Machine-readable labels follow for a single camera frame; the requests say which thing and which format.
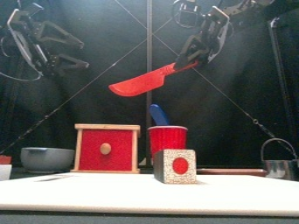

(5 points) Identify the red toy knife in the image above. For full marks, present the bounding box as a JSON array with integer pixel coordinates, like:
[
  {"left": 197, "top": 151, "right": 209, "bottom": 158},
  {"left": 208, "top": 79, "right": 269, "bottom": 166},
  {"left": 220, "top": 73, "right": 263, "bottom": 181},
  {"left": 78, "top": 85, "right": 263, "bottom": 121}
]
[{"left": 106, "top": 60, "right": 200, "bottom": 98}]

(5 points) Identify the toy sushi roll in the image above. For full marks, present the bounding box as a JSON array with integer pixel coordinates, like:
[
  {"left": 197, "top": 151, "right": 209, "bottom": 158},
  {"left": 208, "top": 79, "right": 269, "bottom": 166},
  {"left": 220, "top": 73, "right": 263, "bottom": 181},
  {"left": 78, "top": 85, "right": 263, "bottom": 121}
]
[{"left": 153, "top": 148, "right": 198, "bottom": 185}]

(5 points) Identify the blue plastic utensil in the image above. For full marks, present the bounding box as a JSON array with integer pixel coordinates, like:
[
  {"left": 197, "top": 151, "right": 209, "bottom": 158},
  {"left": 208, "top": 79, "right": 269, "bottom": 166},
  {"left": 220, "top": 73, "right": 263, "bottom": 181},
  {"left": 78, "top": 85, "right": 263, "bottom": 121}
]
[{"left": 148, "top": 103, "right": 170, "bottom": 127}]

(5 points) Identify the red plastic cup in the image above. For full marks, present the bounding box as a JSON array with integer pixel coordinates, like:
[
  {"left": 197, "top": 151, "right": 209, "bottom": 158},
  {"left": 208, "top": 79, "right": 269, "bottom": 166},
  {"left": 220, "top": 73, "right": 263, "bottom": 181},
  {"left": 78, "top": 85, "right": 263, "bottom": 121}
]
[{"left": 146, "top": 125, "right": 189, "bottom": 165}]

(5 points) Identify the wooden box red drawer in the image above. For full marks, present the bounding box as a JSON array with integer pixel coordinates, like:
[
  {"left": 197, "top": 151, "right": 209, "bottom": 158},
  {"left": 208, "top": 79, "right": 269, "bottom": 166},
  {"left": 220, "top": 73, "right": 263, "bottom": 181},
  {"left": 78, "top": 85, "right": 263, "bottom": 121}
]
[{"left": 69, "top": 123, "right": 141, "bottom": 174}]

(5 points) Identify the pale gray bowl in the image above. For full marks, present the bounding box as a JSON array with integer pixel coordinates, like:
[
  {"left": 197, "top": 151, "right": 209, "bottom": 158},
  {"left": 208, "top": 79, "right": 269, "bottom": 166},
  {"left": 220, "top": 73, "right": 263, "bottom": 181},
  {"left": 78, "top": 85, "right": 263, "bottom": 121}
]
[{"left": 20, "top": 147, "right": 76, "bottom": 175}]

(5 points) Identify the pink plastic tray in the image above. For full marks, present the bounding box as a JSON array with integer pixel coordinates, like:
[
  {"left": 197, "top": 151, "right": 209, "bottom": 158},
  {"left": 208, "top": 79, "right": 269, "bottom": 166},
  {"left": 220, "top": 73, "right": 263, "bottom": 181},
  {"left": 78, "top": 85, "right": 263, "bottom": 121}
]
[{"left": 196, "top": 168, "right": 269, "bottom": 178}]

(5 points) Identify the red and white block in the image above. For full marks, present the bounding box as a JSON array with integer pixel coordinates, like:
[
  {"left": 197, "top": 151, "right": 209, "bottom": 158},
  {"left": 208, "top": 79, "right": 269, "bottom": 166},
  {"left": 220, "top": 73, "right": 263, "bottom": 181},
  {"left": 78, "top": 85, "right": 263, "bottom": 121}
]
[{"left": 0, "top": 155, "right": 14, "bottom": 182}]

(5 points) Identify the white cutting board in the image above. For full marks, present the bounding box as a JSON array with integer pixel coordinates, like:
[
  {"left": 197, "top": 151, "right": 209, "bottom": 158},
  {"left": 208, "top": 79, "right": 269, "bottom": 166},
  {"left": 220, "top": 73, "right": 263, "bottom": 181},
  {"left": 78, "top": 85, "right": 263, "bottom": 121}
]
[{"left": 0, "top": 171, "right": 299, "bottom": 218}]

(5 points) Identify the thin diagonal brace wire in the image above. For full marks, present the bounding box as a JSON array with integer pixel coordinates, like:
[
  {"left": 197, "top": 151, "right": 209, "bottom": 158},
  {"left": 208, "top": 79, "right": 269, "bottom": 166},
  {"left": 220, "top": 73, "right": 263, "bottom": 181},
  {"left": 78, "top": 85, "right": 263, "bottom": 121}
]
[
  {"left": 112, "top": 0, "right": 299, "bottom": 158},
  {"left": 0, "top": 17, "right": 173, "bottom": 154}
]

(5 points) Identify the metal frame pole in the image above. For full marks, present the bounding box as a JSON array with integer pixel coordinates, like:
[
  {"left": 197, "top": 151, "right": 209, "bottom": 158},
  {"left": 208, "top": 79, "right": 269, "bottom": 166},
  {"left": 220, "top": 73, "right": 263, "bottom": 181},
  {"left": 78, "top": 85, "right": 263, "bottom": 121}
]
[
  {"left": 267, "top": 17, "right": 297, "bottom": 141},
  {"left": 145, "top": 0, "right": 153, "bottom": 168}
]

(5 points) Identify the small metal pot with handle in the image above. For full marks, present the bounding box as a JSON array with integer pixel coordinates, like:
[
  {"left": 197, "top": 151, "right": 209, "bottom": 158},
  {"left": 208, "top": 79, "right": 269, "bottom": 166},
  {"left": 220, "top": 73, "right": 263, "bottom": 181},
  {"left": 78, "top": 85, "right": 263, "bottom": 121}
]
[{"left": 259, "top": 137, "right": 299, "bottom": 182}]

